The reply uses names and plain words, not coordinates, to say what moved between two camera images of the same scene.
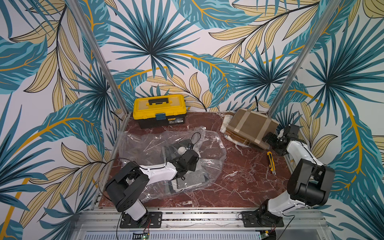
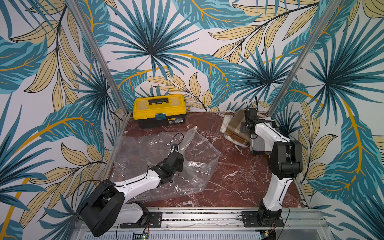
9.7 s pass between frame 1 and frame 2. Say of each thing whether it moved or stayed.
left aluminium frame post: stayed
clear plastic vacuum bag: moved
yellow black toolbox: stayed
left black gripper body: moved
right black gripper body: moved
